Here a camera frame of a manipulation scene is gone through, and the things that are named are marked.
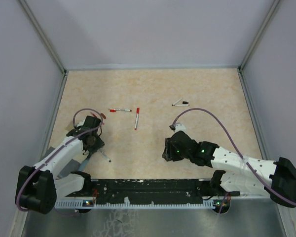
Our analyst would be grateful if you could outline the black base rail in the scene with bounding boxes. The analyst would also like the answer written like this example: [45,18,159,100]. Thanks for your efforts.
[67,179,226,205]

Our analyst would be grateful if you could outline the grey tape patch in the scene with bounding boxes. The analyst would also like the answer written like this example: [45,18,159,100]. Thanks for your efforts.
[45,147,81,180]

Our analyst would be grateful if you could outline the blue end white pen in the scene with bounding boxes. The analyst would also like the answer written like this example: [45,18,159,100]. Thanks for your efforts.
[100,151,111,162]

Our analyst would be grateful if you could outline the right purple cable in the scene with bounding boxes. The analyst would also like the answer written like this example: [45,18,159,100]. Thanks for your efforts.
[171,108,296,207]

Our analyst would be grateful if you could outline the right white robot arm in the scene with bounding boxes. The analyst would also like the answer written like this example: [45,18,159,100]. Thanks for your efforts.
[162,131,296,208]

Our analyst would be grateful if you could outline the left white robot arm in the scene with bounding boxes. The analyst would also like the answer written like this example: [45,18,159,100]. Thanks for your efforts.
[15,116,105,214]

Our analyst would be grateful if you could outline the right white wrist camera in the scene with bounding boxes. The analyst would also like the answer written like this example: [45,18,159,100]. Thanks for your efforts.
[169,122,186,133]

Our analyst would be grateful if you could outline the black capped white pen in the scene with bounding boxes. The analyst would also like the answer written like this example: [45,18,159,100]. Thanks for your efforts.
[172,101,189,107]

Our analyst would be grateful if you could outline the white slotted cable duct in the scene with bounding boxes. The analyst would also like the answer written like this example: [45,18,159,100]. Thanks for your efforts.
[54,198,229,210]

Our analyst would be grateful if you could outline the red white pen left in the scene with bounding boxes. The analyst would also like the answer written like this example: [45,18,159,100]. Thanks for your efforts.
[109,108,132,113]

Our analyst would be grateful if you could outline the red capped white pen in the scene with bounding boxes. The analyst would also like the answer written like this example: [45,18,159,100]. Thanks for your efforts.
[134,107,140,131]

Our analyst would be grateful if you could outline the brown cardboard piece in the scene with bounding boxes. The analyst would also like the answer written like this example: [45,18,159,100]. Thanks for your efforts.
[65,123,74,131]

